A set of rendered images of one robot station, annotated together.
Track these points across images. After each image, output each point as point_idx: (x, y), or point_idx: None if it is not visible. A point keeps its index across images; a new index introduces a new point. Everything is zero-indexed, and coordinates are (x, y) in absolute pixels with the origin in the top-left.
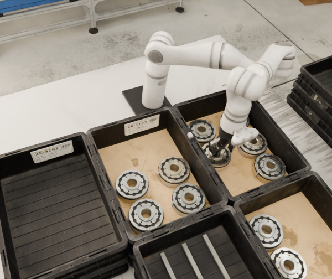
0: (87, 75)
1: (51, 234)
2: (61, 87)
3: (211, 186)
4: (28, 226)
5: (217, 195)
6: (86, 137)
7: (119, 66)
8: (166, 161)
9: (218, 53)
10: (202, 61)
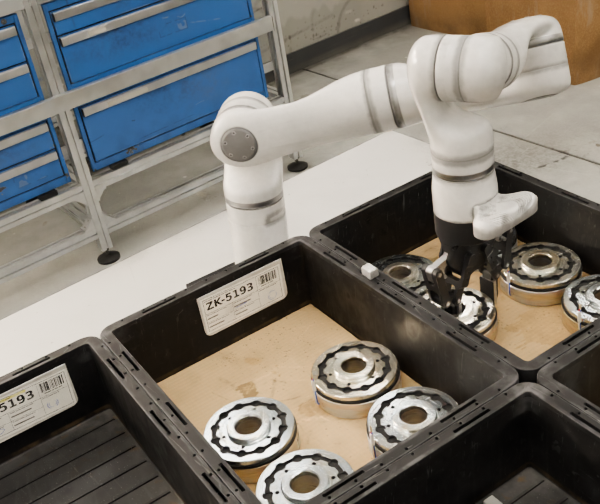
0: (94, 281)
1: None
2: (34, 319)
3: (462, 366)
4: None
5: (486, 375)
6: (102, 344)
7: (169, 244)
8: (329, 359)
9: (381, 84)
10: (350, 117)
